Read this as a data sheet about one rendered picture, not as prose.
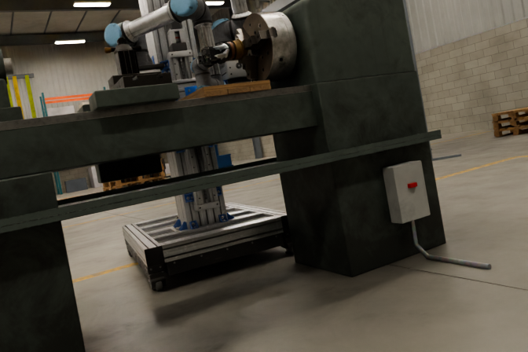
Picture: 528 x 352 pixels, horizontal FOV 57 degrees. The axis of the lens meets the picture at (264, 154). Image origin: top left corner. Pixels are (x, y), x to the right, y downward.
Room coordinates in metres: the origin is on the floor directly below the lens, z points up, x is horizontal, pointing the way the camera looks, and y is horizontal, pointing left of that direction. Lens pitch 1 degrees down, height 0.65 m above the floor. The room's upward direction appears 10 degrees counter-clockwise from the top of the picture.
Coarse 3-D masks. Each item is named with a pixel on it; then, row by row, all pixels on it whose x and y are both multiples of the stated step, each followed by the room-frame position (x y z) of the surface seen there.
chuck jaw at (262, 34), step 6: (270, 30) 2.09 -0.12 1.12; (252, 36) 2.11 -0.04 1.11; (258, 36) 2.09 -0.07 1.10; (264, 36) 2.08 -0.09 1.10; (270, 36) 2.08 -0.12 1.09; (246, 42) 2.13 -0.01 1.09; (252, 42) 2.10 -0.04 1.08; (258, 42) 2.11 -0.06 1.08; (264, 42) 2.13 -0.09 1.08; (246, 48) 2.13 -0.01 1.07; (252, 48) 2.15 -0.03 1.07; (258, 48) 2.17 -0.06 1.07
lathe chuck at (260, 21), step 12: (252, 24) 2.20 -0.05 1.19; (264, 24) 2.11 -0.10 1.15; (276, 24) 2.11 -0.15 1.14; (276, 36) 2.09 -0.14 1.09; (288, 36) 2.12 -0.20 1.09; (264, 48) 2.14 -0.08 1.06; (276, 48) 2.09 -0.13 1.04; (288, 48) 2.12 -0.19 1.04; (264, 60) 2.16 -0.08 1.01; (276, 60) 2.11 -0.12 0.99; (288, 60) 2.14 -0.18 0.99; (264, 72) 2.18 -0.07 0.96; (276, 72) 2.16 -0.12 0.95
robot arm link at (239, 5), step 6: (234, 0) 2.71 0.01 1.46; (240, 0) 2.71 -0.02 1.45; (234, 6) 2.73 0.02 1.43; (240, 6) 2.72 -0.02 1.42; (246, 6) 2.74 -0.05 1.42; (234, 12) 2.75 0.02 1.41; (240, 12) 2.73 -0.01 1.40; (246, 12) 2.75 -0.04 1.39; (234, 18) 2.75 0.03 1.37; (240, 18) 2.73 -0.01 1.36; (234, 24) 2.76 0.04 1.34; (240, 24) 2.75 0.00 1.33; (234, 30) 2.76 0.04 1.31; (234, 36) 2.78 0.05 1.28
